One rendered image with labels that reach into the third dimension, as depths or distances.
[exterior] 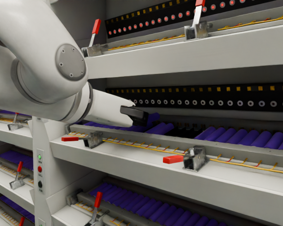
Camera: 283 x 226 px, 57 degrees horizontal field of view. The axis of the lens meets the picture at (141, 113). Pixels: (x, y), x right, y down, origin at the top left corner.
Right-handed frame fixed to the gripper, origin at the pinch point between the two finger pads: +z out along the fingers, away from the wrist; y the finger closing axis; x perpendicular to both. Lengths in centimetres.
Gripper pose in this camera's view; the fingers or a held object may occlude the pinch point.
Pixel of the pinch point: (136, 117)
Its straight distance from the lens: 56.7
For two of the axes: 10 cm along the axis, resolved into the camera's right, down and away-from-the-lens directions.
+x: 1.7, -9.8, 1.3
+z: 6.5, 2.1, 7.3
